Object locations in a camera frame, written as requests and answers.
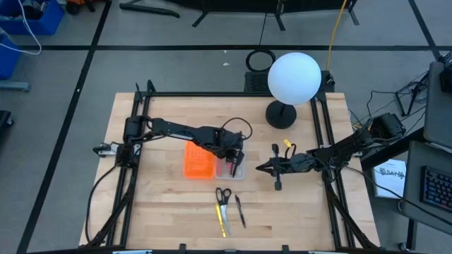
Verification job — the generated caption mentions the large blue storage bin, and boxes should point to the large blue storage bin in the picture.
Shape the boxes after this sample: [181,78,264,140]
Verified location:
[0,0,66,36]

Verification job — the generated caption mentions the black right base cable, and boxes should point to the black right base cable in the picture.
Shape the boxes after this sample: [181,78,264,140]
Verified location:
[344,164,452,229]

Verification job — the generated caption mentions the black partition screen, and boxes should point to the black partition screen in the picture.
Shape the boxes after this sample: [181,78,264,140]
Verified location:
[165,0,361,32]

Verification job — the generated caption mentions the orange perforated plastic lid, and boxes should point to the orange perforated plastic lid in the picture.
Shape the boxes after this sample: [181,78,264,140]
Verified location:
[183,140,217,181]

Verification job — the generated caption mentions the black vented power box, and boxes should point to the black vented power box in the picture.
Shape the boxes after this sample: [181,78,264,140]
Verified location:
[244,71,273,94]

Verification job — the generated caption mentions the black gel pen rubber grip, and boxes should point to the black gel pen rubber grip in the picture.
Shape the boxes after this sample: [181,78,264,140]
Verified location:
[234,194,247,229]

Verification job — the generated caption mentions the black aluminium rig frame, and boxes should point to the black aluminium rig frame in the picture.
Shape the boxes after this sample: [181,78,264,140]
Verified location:
[79,80,381,250]

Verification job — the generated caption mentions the black coiled cable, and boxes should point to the black coiled cable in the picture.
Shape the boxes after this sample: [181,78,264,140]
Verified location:
[245,49,277,73]

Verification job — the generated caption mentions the black-handled scissors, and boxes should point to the black-handled scissors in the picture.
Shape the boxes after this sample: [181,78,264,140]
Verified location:
[215,187,233,237]

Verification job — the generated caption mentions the yellow cable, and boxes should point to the yellow cable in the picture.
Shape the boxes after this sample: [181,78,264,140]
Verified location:
[325,0,349,71]

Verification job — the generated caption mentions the white floor cable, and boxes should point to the white floor cable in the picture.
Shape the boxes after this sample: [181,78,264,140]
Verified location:
[0,0,42,56]

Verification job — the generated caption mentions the grey side desk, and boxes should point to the grey side desk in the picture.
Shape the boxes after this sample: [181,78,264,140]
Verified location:
[402,140,452,227]

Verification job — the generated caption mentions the black backlit keyboard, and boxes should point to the black backlit keyboard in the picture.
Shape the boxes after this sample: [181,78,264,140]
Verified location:
[420,165,452,214]

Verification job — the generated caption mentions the yellow highlighter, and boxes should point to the yellow highlighter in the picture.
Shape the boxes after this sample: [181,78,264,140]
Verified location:
[215,203,229,238]

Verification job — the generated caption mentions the white printed paper sheet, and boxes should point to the white printed paper sheet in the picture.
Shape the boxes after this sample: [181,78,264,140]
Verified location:
[373,159,408,200]

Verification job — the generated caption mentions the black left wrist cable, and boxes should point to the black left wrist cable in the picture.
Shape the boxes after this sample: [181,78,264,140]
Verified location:
[221,116,254,142]

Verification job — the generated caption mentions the grey floor bar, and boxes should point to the grey floor bar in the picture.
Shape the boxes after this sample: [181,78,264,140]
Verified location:
[0,80,31,92]

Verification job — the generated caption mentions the black floor cable tangle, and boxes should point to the black floor cable tangle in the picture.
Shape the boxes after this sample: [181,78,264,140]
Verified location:
[347,70,430,128]

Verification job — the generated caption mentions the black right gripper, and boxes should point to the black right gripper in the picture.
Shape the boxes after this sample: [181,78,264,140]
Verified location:
[256,143,316,192]

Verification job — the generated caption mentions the black base cable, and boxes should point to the black base cable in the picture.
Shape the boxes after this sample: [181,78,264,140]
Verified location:
[84,164,121,245]
[344,164,452,229]

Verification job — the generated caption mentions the black left base cable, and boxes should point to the black left base cable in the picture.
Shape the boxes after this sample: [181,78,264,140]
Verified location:
[84,164,121,245]

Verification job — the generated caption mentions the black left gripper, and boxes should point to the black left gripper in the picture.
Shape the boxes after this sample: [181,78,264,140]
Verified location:
[211,131,246,171]

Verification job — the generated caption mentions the grey monitor back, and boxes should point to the grey monitor back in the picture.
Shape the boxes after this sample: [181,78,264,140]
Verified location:
[422,61,452,150]

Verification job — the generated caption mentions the clear plastic supply box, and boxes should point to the clear plastic supply box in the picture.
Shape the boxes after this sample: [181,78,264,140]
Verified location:
[214,150,247,181]

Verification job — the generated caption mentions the small blue storage bin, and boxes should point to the small blue storage bin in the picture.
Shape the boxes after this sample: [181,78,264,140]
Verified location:
[0,34,22,81]

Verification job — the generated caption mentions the white globe lamp black base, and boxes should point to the white globe lamp black base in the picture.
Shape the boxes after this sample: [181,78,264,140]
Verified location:
[265,52,323,130]

